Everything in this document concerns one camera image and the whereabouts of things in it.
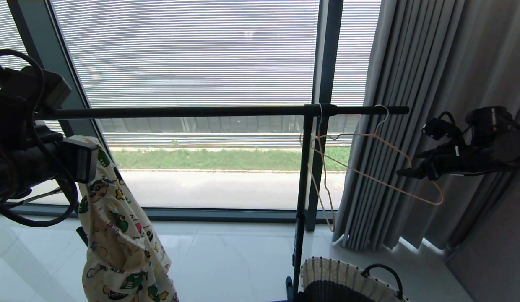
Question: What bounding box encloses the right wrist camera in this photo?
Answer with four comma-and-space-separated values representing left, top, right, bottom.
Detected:
421, 111, 466, 145

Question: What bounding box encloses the pink clothes hanger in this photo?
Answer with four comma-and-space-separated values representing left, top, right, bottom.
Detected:
300, 105, 337, 233
310, 105, 444, 206

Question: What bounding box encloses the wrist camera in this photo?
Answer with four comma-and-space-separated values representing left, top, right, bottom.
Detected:
0, 66, 73, 139
421, 111, 466, 145

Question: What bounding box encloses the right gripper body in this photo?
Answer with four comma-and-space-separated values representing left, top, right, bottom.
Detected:
428, 141, 502, 181

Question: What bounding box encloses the window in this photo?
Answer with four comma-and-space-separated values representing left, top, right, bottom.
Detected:
0, 0, 382, 223

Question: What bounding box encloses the grey curtain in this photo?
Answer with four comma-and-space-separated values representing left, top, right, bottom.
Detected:
333, 0, 520, 252

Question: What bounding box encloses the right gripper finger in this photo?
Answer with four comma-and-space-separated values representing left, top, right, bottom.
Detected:
415, 145, 453, 159
396, 164, 429, 179

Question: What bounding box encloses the cream printed garment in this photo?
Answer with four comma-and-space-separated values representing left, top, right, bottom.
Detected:
78, 135, 179, 302

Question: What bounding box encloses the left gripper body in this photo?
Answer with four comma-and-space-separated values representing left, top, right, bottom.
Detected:
4, 125, 100, 198

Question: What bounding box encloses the black clothes rack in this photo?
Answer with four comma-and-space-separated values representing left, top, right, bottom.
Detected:
34, 104, 410, 302

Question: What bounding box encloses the white laundry basket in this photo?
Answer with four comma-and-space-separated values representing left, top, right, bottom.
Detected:
300, 257, 409, 302

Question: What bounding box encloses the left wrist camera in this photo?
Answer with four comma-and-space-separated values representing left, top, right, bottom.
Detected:
0, 66, 73, 139

